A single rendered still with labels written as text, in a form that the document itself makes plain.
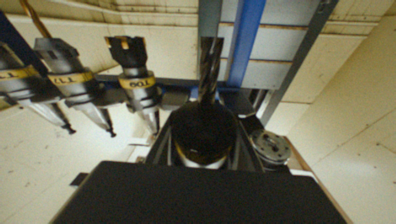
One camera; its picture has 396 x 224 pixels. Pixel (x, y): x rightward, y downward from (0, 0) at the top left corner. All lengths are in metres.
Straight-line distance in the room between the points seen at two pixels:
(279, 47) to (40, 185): 1.37
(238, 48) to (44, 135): 0.84
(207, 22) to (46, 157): 1.04
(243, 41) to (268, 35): 0.59
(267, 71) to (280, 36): 0.19
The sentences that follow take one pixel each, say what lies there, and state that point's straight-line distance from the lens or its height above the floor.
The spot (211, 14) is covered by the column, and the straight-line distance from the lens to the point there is 0.76.
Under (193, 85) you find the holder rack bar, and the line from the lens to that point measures 0.22.
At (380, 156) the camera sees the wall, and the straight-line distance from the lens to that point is 1.53.
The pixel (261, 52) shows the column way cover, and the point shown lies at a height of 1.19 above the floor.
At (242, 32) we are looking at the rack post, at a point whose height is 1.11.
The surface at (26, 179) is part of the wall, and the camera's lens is 0.87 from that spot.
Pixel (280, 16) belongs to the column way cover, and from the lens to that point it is 0.82.
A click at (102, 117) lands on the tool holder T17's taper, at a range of 0.29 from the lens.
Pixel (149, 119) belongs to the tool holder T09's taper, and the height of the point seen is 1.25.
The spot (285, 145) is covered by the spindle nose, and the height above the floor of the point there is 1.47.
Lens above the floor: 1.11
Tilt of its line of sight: 37 degrees up
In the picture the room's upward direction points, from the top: 177 degrees counter-clockwise
